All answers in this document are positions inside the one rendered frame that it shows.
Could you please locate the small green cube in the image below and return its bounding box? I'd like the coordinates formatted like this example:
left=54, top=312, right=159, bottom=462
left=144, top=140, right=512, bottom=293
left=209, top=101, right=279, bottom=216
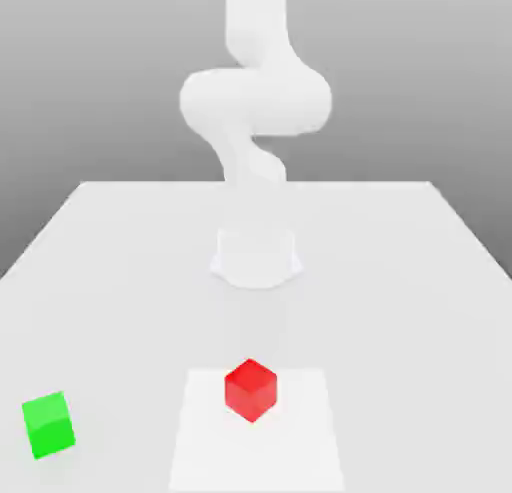
left=20, top=390, right=77, bottom=461

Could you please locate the small red cube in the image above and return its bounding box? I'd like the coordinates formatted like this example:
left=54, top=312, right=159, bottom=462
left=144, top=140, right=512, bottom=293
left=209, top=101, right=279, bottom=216
left=223, top=357, right=279, bottom=424

